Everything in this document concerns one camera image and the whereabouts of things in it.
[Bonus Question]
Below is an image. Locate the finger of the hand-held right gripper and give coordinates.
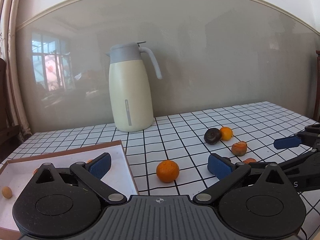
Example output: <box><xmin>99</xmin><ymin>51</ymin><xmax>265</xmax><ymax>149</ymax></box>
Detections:
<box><xmin>249</xmin><ymin>148</ymin><xmax>320</xmax><ymax>177</ymax></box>
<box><xmin>273</xmin><ymin>124</ymin><xmax>320</xmax><ymax>153</ymax></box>

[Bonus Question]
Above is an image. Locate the dark wooden furniture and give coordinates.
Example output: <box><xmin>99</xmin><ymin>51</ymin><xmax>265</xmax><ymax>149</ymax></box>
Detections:
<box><xmin>315</xmin><ymin>51</ymin><xmax>320</xmax><ymax>120</ymax></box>

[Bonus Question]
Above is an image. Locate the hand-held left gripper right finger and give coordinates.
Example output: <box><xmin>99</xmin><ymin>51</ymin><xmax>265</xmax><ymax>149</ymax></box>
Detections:
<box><xmin>192</xmin><ymin>153</ymin><xmax>288</xmax><ymax>205</ymax></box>

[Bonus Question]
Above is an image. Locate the shallow white cardboard box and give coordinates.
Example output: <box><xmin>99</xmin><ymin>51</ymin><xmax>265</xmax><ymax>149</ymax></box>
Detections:
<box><xmin>0</xmin><ymin>140</ymin><xmax>139</xmax><ymax>239</ymax></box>

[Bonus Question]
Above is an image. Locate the dark purple fruit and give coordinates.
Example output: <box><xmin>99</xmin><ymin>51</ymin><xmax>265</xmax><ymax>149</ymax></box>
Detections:
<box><xmin>204</xmin><ymin>128</ymin><xmax>222</xmax><ymax>145</ymax></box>

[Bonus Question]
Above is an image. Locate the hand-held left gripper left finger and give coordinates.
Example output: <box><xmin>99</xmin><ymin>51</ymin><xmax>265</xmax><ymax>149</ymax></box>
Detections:
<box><xmin>32</xmin><ymin>152</ymin><xmax>127</xmax><ymax>205</ymax></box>

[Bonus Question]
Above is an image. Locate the cream thermos jug grey lid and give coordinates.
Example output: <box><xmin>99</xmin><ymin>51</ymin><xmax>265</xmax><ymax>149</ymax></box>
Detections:
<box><xmin>104</xmin><ymin>41</ymin><xmax>162</xmax><ymax>132</ymax></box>

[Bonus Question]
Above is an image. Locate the beige embroidered curtain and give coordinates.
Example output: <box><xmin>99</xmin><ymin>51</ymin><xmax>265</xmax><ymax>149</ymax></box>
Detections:
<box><xmin>0</xmin><ymin>0</ymin><xmax>33</xmax><ymax>135</ymax></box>

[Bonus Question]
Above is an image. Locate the white black checked tablecloth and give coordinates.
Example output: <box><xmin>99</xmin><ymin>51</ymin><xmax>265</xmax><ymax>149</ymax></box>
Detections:
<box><xmin>11</xmin><ymin>101</ymin><xmax>320</xmax><ymax>240</ymax></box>

